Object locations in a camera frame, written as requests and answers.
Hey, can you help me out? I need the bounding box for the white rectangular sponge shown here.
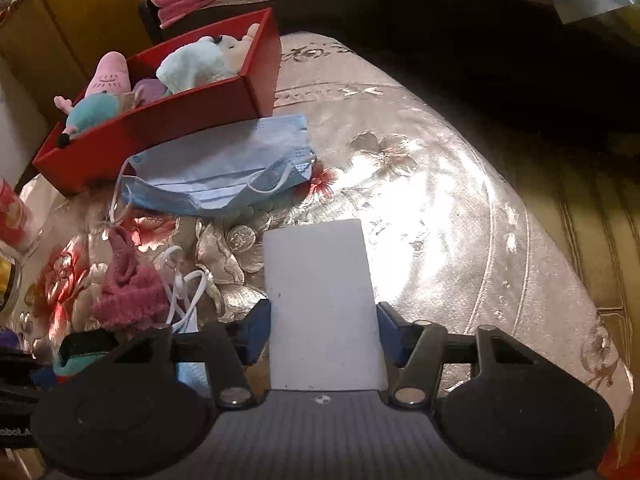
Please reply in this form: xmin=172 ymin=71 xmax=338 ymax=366
xmin=262 ymin=219 xmax=388 ymax=392

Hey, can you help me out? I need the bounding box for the light green towel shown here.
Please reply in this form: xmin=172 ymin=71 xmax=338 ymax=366
xmin=155 ymin=36 xmax=236 ymax=94

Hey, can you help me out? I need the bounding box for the pink pig plush toy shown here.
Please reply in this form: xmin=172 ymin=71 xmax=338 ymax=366
xmin=54 ymin=51 xmax=138 ymax=148

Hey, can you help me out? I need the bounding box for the glass jar gold label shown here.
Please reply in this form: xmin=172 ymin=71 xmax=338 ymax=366
xmin=0 ymin=246 xmax=22 ymax=313

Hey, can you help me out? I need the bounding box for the dark pink knitted sock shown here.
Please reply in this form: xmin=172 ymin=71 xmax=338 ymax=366
xmin=91 ymin=226 xmax=169 ymax=332

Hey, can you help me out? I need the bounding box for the floral round table cover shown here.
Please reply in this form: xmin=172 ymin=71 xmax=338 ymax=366
xmin=14 ymin=30 xmax=636 ymax=428

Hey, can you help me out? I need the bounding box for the blue surgical face mask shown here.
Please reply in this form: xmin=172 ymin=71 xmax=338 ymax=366
xmin=108 ymin=115 xmax=314 ymax=224

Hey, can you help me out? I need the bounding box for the red rectangular storage box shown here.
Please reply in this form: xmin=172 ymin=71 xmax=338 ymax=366
xmin=32 ymin=8 xmax=281 ymax=196

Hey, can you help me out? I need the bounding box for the purple knitted cloth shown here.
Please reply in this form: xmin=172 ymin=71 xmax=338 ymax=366
xmin=132 ymin=78 xmax=168 ymax=106

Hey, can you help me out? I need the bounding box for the cream plush animal toy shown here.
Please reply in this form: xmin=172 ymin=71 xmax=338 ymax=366
xmin=214 ymin=23 xmax=259 ymax=73

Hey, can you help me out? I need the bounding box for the wooden bedside cabinet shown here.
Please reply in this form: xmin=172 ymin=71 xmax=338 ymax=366
xmin=1 ymin=0 xmax=152 ymax=125

